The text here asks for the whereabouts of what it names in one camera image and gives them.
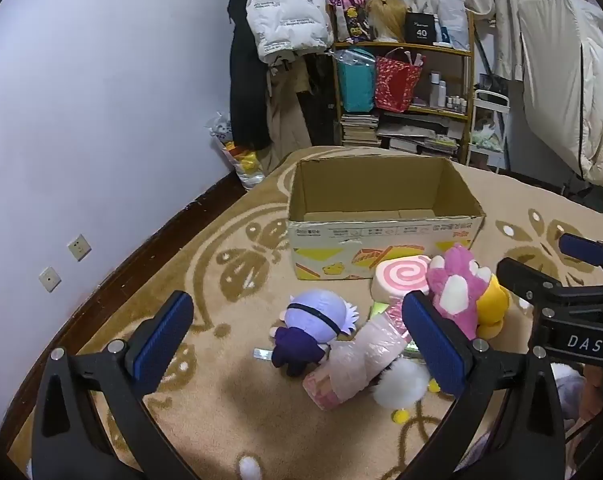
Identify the white paper bag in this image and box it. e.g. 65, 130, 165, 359
439, 0, 469, 51

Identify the white fluffy plush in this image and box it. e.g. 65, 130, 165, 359
373, 360, 442, 423

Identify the dark hanging garment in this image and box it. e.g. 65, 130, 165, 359
296, 52, 342, 146

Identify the stack of books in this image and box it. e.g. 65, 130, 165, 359
340, 112, 382, 148

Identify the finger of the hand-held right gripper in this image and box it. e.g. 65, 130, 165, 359
496, 257, 603, 311
559, 232, 603, 268

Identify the white trolley cart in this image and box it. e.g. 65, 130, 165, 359
469, 89, 512, 171

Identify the beige patterned rug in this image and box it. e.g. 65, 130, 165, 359
6, 145, 603, 480

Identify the yellow frame shelf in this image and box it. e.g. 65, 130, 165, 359
331, 10, 477, 166

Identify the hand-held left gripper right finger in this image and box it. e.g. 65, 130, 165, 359
401, 290, 567, 480

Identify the yellow plush toy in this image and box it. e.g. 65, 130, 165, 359
476, 280, 511, 341

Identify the teal bag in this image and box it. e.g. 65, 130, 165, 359
337, 49, 377, 113

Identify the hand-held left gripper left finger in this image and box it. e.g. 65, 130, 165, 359
31, 290, 194, 480

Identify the pile of magazines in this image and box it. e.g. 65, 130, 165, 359
379, 112, 465, 161

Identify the pink penguin plush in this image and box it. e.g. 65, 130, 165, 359
426, 242, 487, 341

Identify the red patterned bag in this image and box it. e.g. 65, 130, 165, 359
374, 49, 425, 113

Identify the white folded mattress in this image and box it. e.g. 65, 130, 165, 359
517, 0, 603, 181

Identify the black box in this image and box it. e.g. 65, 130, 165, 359
404, 11, 439, 46

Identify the printed cardboard box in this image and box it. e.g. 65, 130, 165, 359
286, 155, 487, 281

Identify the pink cylinder plush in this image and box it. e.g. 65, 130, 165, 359
303, 310, 412, 411

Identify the plastic bag of toys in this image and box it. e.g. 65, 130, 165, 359
206, 112, 267, 191

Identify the black hanging coat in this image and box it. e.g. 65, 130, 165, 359
226, 0, 272, 151

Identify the white puffer jacket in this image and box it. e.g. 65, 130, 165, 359
246, 0, 335, 63

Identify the pink swirl roll plush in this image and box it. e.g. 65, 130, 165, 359
371, 254, 435, 306

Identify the beige hanging coat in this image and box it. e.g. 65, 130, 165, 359
256, 55, 315, 173

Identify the blond wig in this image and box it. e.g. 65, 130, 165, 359
365, 0, 408, 43

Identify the black pink patterned packet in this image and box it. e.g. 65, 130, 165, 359
331, 0, 369, 43

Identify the white wall socket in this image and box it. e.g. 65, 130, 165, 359
67, 234, 92, 262
38, 266, 62, 292

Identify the purple doll plush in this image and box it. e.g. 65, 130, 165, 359
270, 290, 361, 378

